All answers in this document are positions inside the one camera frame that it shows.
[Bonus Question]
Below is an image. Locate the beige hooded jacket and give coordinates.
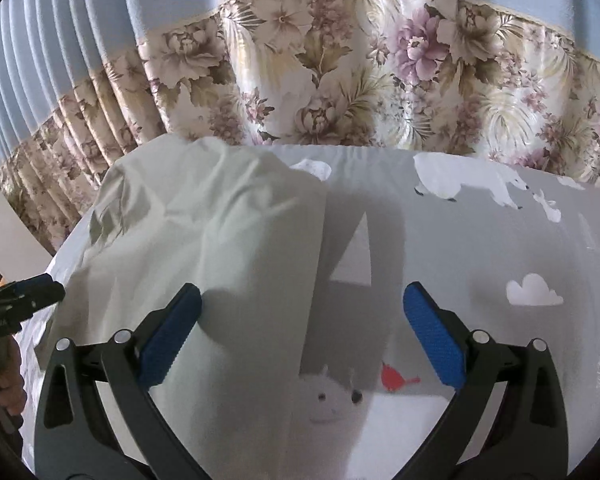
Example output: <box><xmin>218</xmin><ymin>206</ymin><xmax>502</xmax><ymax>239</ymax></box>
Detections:
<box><xmin>36</xmin><ymin>134</ymin><xmax>330</xmax><ymax>479</ymax></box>

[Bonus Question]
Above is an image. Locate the person's left hand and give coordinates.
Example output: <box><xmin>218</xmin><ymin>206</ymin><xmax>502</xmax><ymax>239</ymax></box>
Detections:
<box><xmin>0</xmin><ymin>336</ymin><xmax>27</xmax><ymax>416</ymax></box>

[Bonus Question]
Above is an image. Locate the white headboard panel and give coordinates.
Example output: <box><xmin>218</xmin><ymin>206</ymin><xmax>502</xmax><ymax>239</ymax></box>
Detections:
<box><xmin>0</xmin><ymin>190</ymin><xmax>52</xmax><ymax>282</ymax></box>

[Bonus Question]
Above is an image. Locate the grey animal print bedsheet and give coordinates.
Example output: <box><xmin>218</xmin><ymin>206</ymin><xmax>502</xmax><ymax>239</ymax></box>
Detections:
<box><xmin>20</xmin><ymin>146</ymin><xmax>600</xmax><ymax>479</ymax></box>

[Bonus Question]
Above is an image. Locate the blue floral curtain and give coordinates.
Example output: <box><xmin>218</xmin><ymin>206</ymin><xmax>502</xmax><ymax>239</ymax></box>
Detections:
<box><xmin>0</xmin><ymin>0</ymin><xmax>600</xmax><ymax>251</ymax></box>

